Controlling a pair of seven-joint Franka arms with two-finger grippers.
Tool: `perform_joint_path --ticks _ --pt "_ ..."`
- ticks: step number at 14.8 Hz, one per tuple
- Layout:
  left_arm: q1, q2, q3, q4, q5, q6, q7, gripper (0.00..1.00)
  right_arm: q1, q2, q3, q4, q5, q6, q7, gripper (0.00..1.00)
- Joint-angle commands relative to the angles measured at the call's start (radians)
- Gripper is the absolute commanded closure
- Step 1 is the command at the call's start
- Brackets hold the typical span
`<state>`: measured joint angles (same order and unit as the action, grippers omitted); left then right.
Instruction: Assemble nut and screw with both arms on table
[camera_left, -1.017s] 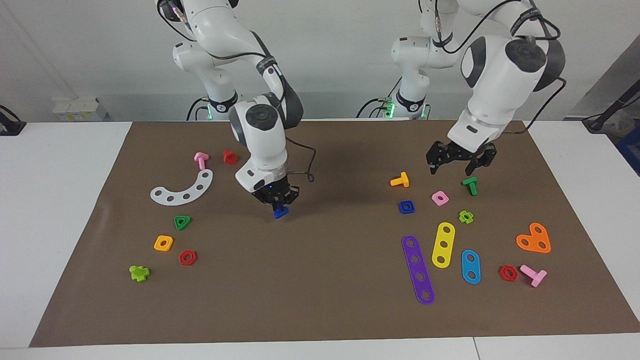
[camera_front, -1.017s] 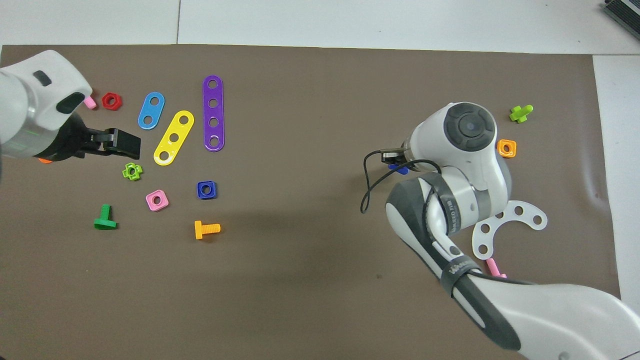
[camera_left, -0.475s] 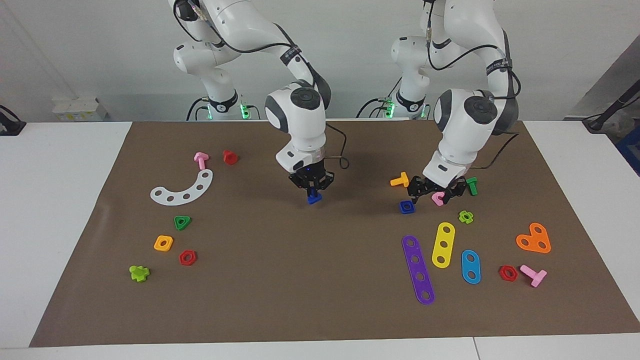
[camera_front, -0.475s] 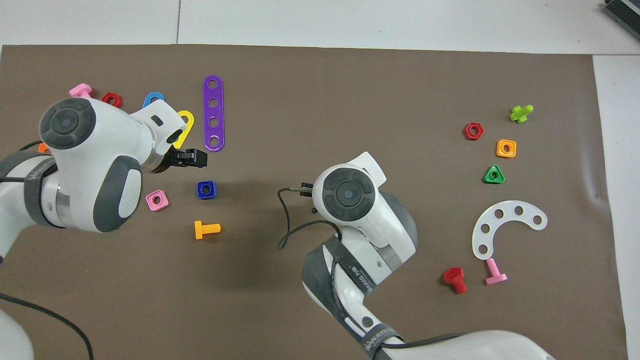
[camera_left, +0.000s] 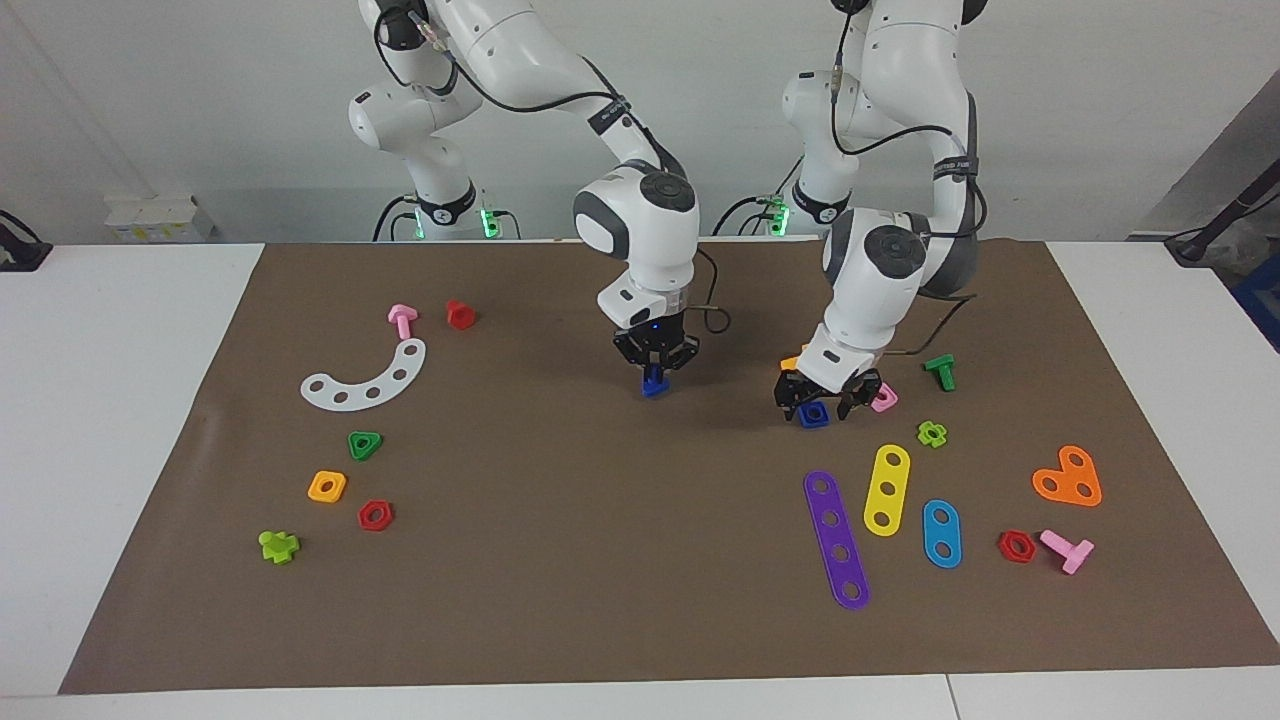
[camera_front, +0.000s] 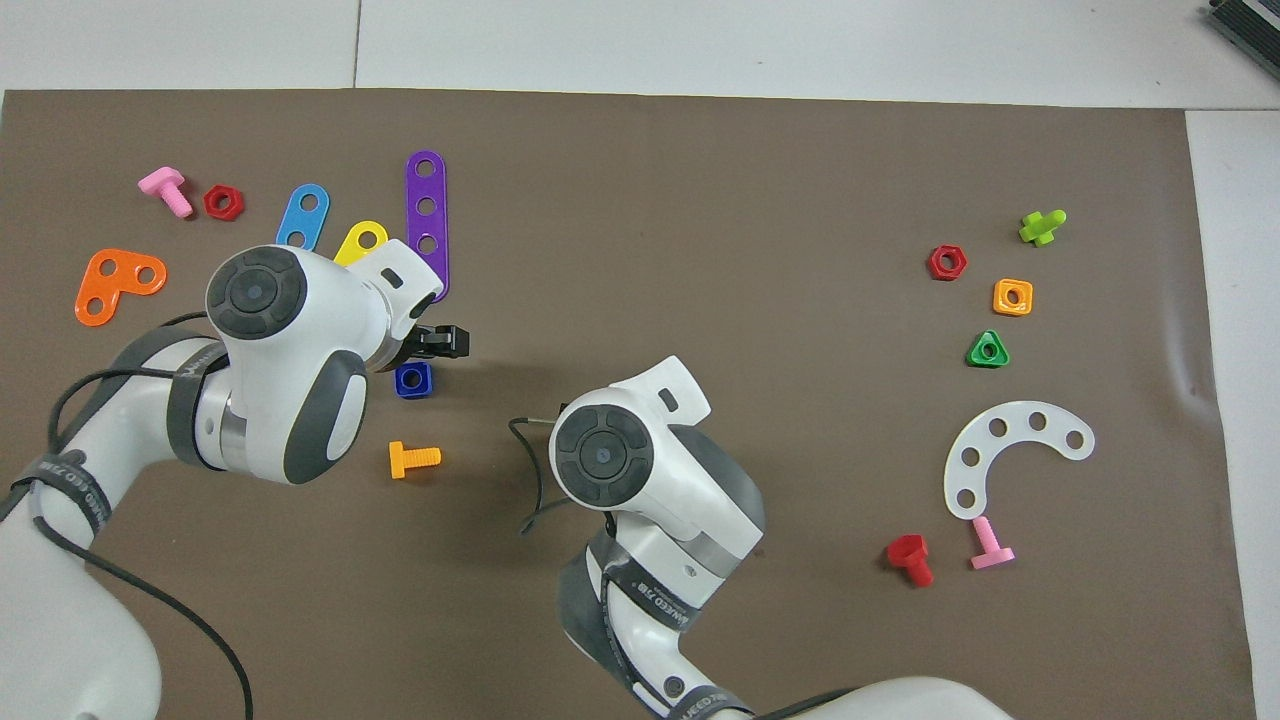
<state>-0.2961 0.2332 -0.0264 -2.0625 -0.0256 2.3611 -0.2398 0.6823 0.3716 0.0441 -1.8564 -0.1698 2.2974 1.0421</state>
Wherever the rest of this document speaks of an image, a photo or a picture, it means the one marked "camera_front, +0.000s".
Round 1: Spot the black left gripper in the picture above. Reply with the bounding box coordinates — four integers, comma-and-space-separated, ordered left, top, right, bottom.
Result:
405, 324, 472, 361

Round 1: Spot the orange plastic screw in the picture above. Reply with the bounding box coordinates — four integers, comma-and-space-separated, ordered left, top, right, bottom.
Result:
388, 441, 442, 480

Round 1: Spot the pink plastic screw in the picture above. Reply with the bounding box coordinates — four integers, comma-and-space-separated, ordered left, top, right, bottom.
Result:
137, 166, 194, 219
969, 516, 1016, 571

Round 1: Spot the red plastic screw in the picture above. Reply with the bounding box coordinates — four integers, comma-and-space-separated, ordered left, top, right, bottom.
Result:
886, 534, 935, 588

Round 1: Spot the lime green cross-head screw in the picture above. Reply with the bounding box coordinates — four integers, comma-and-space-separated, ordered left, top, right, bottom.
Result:
1018, 209, 1068, 247

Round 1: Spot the yellow three-hole strip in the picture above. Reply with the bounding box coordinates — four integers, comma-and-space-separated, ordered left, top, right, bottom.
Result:
333, 220, 390, 269

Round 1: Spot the purple four-hole strip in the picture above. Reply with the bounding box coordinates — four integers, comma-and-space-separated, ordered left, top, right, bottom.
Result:
405, 150, 451, 303

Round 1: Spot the blue two-hole strip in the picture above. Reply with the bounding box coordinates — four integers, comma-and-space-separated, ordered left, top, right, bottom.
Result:
275, 183, 331, 253

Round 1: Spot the orange three-hole angle plate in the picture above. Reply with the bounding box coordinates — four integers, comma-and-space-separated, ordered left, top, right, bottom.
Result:
74, 248, 168, 328

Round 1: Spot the brown table mat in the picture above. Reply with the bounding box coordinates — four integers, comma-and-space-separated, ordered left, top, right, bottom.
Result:
0, 88, 1259, 720

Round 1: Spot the white curved five-hole plate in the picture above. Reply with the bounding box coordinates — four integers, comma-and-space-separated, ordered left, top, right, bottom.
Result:
943, 401, 1096, 521

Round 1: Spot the black ribbed device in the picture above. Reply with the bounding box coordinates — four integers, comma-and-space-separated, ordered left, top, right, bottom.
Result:
1205, 0, 1280, 56

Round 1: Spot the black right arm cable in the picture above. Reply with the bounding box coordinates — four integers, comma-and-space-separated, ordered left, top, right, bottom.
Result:
508, 415, 573, 536

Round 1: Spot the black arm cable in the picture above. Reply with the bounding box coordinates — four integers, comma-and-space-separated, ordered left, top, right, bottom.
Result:
0, 310, 256, 720
508, 415, 573, 536

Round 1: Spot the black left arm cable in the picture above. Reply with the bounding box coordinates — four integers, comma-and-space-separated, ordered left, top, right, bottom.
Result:
0, 310, 256, 720

